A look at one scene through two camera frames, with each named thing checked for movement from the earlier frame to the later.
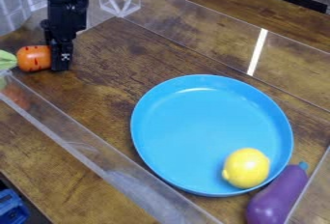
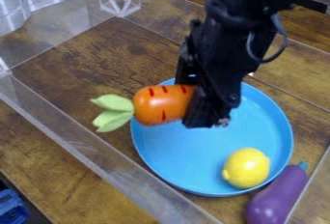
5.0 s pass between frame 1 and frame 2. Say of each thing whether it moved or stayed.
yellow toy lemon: stayed
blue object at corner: stayed
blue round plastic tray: stayed
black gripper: moved
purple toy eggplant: stayed
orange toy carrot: moved
